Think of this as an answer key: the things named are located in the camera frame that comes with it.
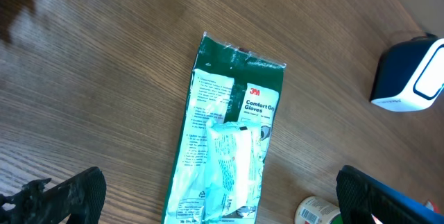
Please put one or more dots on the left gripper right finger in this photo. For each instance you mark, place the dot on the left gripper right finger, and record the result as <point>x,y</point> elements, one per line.
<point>363,200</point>

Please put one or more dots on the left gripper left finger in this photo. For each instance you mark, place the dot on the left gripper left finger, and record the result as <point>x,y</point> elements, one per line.
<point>79,199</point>

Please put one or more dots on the green white tape roll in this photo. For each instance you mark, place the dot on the green white tape roll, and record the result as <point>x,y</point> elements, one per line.
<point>315,210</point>

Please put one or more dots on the red white snack packet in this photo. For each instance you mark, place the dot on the red white snack packet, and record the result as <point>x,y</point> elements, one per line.
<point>430,205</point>

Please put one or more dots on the light green wipes packet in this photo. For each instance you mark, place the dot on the light green wipes packet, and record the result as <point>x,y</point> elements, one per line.
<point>233,170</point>

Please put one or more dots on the green 3M gloves package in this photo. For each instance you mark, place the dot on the green 3M gloves package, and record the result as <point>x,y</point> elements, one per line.
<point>231,104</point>

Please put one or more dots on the white barcode scanner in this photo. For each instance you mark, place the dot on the white barcode scanner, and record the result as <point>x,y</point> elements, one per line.
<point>409,75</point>

